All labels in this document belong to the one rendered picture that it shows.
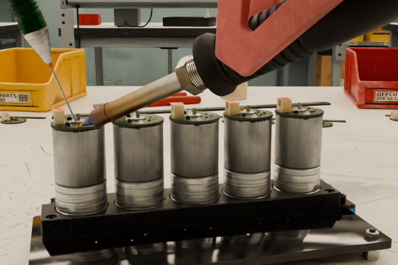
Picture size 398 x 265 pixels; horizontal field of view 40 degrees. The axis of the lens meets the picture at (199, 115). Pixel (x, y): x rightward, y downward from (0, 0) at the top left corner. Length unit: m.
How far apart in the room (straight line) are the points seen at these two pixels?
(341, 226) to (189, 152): 0.08
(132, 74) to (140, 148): 4.54
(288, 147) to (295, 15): 0.12
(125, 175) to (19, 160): 0.19
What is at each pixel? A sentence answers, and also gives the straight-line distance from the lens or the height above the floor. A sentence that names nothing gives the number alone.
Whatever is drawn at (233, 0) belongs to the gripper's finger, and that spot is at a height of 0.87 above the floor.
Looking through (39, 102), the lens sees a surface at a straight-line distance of 0.62.
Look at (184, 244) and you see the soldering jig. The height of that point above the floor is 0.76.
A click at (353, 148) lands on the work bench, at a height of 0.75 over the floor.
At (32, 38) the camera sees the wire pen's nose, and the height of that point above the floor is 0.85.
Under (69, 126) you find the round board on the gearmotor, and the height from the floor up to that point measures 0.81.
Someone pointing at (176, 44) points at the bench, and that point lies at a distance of 2.67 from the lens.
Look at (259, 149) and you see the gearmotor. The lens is 0.27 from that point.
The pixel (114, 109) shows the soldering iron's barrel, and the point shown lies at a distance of 0.23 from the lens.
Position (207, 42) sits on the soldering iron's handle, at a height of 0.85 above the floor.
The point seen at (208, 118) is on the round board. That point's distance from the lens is 0.26.
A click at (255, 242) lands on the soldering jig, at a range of 0.25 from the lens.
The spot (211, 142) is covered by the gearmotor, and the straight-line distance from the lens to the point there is 0.26.
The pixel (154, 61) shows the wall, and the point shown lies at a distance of 4.76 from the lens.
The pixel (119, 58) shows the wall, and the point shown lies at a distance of 4.80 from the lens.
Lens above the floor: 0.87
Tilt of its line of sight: 12 degrees down
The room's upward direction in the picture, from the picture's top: straight up
